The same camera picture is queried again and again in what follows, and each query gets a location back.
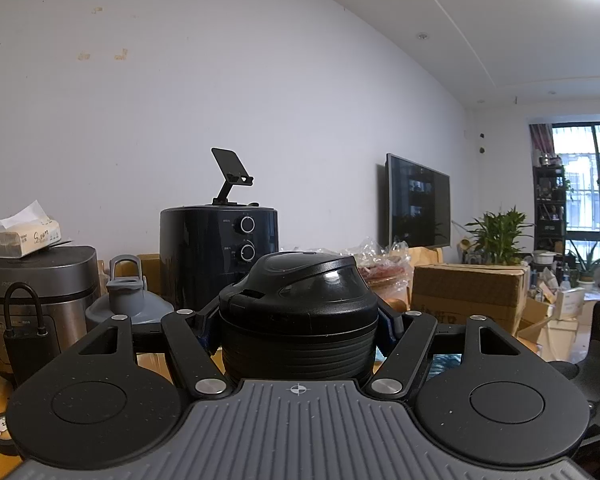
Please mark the open cardboard box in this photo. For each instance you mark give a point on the open cardboard box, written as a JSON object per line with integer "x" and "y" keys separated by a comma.
{"x": 535, "y": 330}

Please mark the barred window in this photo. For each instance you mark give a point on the barred window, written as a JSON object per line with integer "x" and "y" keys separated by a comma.
{"x": 585, "y": 175}

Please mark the black air fryer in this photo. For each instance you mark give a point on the black air fryer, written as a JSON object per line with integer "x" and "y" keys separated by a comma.
{"x": 195, "y": 250}

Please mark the black phone stand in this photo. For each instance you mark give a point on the black phone stand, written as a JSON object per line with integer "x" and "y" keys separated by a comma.
{"x": 227, "y": 160}

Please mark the black shelf with items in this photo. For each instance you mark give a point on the black shelf with items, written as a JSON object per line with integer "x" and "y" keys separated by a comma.
{"x": 550, "y": 210}

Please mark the white tissue pack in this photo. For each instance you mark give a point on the white tissue pack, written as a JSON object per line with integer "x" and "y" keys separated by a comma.
{"x": 25, "y": 240}

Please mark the blue wrapped packet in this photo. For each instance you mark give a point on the blue wrapped packet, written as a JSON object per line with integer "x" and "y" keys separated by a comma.
{"x": 445, "y": 365}

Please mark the clear bag of food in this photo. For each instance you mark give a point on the clear bag of food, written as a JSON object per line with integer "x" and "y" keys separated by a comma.
{"x": 385, "y": 270}

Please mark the black tape roll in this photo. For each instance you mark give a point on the black tape roll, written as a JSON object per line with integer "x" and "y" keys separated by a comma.
{"x": 0, "y": 444}

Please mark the closed cardboard box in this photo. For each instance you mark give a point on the closed cardboard box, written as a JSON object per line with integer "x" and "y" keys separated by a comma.
{"x": 460, "y": 290}

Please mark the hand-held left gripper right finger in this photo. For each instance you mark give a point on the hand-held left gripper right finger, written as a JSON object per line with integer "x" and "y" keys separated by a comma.
{"x": 392, "y": 330}

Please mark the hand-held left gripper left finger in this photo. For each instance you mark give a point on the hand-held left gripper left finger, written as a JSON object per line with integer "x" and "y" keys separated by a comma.
{"x": 207, "y": 320}

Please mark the green potted plant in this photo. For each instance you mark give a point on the green potted plant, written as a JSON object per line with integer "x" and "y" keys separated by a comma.
{"x": 500, "y": 235}

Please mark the wall television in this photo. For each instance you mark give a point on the wall television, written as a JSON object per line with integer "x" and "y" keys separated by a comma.
{"x": 417, "y": 200}

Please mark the grey rice cooker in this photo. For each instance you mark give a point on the grey rice cooker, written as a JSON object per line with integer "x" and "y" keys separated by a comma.
{"x": 45, "y": 280}

